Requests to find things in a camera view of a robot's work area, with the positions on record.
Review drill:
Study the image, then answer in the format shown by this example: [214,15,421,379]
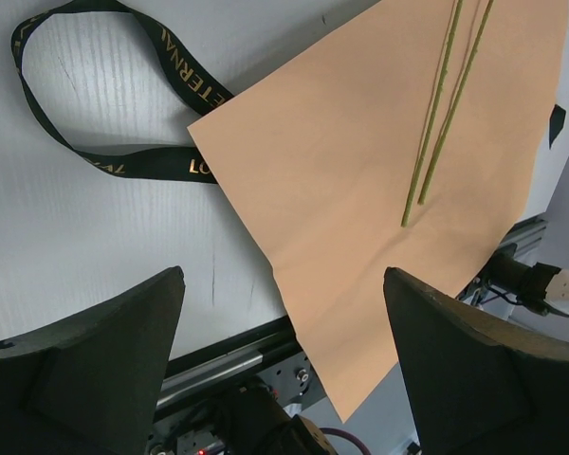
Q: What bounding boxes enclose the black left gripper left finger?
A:
[0,266,185,454]

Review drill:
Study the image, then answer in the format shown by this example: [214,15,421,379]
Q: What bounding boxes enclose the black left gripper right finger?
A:
[383,267,569,454]

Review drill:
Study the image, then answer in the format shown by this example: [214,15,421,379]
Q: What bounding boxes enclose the black ribbon with gold text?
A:
[9,0,568,185]

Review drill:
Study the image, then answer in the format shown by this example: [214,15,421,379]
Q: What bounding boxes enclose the green and orange wrapping paper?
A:
[190,1,569,419]

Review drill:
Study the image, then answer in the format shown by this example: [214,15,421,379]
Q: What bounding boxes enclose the pink artificial flower bunch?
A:
[400,0,497,228]

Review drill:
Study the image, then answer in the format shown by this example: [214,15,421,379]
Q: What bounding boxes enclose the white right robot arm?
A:
[481,252,569,318]

